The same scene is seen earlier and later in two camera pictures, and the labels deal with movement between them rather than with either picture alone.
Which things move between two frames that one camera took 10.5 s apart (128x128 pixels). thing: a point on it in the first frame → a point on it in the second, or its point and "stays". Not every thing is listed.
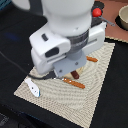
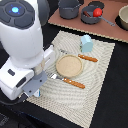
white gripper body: [64, 53] → [15, 80]
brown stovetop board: [110, 12] stays
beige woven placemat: [68, 101] stays
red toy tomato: [96, 12] stays
